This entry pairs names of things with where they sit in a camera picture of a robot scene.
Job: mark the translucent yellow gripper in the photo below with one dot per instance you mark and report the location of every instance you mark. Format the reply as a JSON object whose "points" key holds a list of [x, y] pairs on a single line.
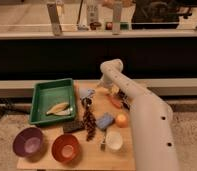
{"points": [[113, 90]]}

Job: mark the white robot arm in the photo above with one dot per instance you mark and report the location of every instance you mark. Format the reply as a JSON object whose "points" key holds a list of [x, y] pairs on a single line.
{"points": [[150, 116]]}

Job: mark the yellow banana in tray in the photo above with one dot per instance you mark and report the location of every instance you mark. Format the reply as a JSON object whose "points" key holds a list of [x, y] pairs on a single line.
{"points": [[59, 109]]}

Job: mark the green plastic tray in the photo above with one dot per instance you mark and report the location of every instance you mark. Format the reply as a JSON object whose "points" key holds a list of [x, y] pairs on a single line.
{"points": [[48, 94]]}

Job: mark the blue sponge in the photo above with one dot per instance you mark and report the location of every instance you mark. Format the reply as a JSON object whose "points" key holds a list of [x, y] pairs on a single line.
{"points": [[104, 121]]}

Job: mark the orange round fruit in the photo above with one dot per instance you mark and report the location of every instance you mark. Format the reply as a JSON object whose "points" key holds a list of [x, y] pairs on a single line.
{"points": [[121, 121]]}

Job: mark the wooden board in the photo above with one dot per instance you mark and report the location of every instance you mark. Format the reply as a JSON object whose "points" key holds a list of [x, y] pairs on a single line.
{"points": [[90, 157]]}

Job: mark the white cup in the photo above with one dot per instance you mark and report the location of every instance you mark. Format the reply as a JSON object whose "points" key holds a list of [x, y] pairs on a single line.
{"points": [[114, 140]]}

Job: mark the dark rectangular block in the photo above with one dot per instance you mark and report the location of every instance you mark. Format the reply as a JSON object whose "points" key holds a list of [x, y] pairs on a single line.
{"points": [[72, 126]]}

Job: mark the small metal fork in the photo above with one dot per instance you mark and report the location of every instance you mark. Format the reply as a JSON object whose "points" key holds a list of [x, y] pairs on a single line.
{"points": [[103, 142]]}

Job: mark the orange bowl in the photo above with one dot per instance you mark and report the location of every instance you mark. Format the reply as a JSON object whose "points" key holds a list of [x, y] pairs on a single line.
{"points": [[65, 148]]}

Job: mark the black machine in background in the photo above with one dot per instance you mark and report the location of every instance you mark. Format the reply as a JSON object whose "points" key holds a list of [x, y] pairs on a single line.
{"points": [[157, 14]]}

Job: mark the white bottle in background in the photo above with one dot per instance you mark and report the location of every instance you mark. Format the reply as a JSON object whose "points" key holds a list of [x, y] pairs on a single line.
{"points": [[92, 11]]}

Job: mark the purple bowl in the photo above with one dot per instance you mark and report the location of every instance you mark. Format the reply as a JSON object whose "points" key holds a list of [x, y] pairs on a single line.
{"points": [[28, 142]]}

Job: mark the right metal post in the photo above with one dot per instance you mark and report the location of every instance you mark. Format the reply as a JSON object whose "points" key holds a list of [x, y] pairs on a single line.
{"points": [[117, 10]]}

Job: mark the metal post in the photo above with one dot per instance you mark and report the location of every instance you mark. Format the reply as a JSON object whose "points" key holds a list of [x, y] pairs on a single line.
{"points": [[54, 19], [117, 10]]}

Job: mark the left metal post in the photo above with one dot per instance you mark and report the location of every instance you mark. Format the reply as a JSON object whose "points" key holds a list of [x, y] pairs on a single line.
{"points": [[54, 19]]}

